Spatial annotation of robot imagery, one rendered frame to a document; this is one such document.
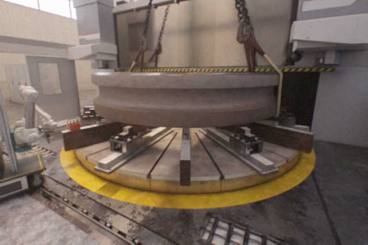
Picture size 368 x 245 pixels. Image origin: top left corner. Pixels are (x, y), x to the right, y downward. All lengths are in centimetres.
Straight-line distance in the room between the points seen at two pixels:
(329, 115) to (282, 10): 295
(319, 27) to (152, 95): 288
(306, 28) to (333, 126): 304
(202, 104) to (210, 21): 348
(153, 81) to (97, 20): 413
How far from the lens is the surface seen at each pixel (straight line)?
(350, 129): 592
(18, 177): 357
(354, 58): 469
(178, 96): 294
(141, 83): 298
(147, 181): 287
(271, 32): 551
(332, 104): 569
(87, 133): 400
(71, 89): 727
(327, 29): 363
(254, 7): 570
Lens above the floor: 179
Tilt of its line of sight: 12 degrees down
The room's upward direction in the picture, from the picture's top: straight up
